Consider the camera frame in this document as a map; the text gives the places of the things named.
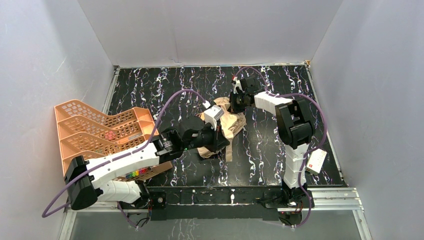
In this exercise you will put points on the coloured markers in organizer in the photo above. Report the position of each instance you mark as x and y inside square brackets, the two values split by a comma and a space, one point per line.
[142, 173]

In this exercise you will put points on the orange plastic file organizer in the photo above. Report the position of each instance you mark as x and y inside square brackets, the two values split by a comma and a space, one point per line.
[84, 131]

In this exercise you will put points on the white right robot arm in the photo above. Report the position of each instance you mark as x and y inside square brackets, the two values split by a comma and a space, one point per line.
[294, 125]

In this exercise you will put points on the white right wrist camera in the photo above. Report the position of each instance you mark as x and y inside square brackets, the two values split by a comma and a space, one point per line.
[237, 87]

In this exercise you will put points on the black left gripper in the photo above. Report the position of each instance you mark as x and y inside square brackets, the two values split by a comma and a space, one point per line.
[216, 142]

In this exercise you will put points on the beige and black folding umbrella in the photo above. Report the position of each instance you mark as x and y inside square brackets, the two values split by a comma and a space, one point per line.
[232, 124]

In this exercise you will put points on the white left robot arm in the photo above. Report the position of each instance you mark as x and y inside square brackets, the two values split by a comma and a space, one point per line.
[93, 180]

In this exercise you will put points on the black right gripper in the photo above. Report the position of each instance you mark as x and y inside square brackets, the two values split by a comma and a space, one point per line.
[235, 103]

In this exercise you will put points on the aluminium frame rail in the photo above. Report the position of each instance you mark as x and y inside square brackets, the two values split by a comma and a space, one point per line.
[338, 214]

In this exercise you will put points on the white box with red label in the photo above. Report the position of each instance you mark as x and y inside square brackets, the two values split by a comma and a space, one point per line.
[315, 161]

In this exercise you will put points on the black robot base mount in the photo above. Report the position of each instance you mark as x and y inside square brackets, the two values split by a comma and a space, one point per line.
[212, 202]

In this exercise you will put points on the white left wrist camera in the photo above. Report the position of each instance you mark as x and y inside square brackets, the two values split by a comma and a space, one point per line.
[212, 115]

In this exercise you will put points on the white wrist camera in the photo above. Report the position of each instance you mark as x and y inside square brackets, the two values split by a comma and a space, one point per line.
[237, 87]
[212, 115]

